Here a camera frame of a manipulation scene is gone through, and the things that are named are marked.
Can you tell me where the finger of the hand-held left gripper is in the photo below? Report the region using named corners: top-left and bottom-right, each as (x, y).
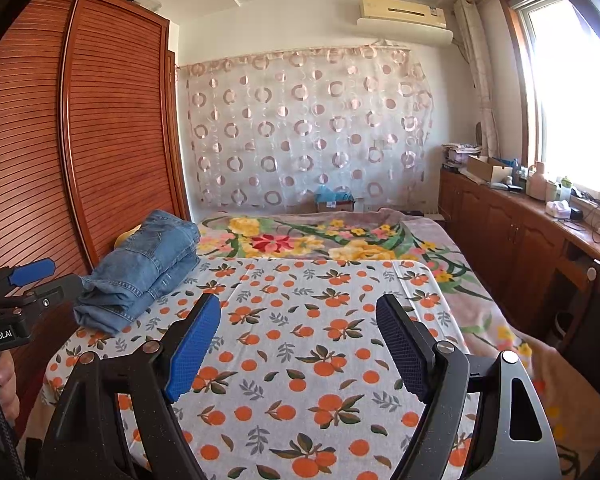
top-left (0, 258), bottom-right (57, 293)
top-left (17, 274), bottom-right (83, 311)

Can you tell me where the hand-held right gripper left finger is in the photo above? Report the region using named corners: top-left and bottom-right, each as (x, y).
top-left (35, 292), bottom-right (222, 480)

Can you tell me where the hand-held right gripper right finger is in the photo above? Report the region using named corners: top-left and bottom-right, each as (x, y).
top-left (375, 293), bottom-right (563, 480)

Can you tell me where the person's left hand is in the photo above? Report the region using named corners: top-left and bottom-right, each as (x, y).
top-left (0, 360), bottom-right (21, 426)

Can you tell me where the yellow plush toy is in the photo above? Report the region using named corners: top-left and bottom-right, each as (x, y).
top-left (116, 224), bottom-right (142, 247)

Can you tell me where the orange-print white bed sheet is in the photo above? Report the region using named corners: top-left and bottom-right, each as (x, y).
top-left (42, 256), bottom-right (486, 480)

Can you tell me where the floral pink blanket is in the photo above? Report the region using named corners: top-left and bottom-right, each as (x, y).
top-left (192, 209), bottom-right (600, 480)

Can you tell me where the long wooden cabinet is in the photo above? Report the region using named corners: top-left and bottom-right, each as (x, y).
top-left (439, 167), bottom-right (600, 356)

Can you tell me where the slatted wooden wardrobe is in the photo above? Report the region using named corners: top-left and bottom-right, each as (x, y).
top-left (0, 0), bottom-right (191, 411)

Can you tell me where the dark waste bin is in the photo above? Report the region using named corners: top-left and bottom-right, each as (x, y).
top-left (554, 311), bottom-right (581, 348)

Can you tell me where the open cardboard box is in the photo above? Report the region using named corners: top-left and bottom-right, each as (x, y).
top-left (466, 155), bottom-right (513, 183)

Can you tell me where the stack of papers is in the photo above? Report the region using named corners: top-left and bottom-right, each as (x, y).
top-left (441, 144), bottom-right (482, 168)

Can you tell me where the circle-patterned sheer curtain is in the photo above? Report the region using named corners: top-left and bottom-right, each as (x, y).
top-left (176, 42), bottom-right (433, 213)

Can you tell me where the white gathered window curtain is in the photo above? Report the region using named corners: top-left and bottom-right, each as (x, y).
top-left (454, 0), bottom-right (501, 158)

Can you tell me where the wood-framed window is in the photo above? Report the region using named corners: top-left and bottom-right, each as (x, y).
top-left (500, 0), bottom-right (600, 211)

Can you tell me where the beige wall air conditioner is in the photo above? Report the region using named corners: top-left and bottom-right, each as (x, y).
top-left (358, 0), bottom-right (448, 28)

